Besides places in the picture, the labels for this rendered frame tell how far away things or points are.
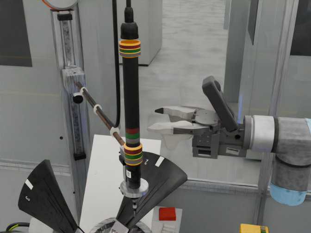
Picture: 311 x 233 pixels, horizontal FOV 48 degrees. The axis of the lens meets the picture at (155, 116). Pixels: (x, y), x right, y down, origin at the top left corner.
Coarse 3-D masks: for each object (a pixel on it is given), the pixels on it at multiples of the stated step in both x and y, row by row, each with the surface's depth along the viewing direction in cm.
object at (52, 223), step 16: (48, 160) 103; (32, 176) 106; (48, 176) 102; (32, 192) 107; (48, 192) 103; (32, 208) 109; (48, 208) 104; (64, 208) 100; (48, 224) 108; (64, 224) 102
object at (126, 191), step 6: (120, 150) 85; (120, 156) 85; (126, 180) 86; (144, 180) 87; (120, 186) 85; (126, 186) 85; (144, 186) 85; (126, 192) 83; (132, 192) 83; (138, 192) 83; (144, 192) 83
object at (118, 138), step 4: (76, 84) 128; (80, 88) 123; (84, 92) 119; (84, 96) 118; (88, 100) 113; (92, 104) 110; (96, 112) 106; (100, 116) 102; (104, 120) 99; (108, 124) 97; (108, 128) 96; (116, 132) 92; (116, 136) 90; (120, 136) 90; (120, 140) 88; (120, 144) 87
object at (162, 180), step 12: (144, 156) 110; (156, 156) 107; (144, 168) 107; (156, 168) 104; (168, 168) 102; (156, 180) 101; (168, 180) 99; (180, 180) 98; (156, 192) 99; (168, 192) 97; (132, 204) 102; (144, 204) 99; (156, 204) 96; (120, 216) 103; (132, 216) 98
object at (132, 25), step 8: (128, 8) 67; (128, 16) 67; (128, 24) 68; (136, 24) 68; (128, 32) 68; (136, 32) 69; (128, 168) 82; (136, 168) 81; (128, 176) 83; (136, 176) 82; (128, 184) 84; (136, 184) 83
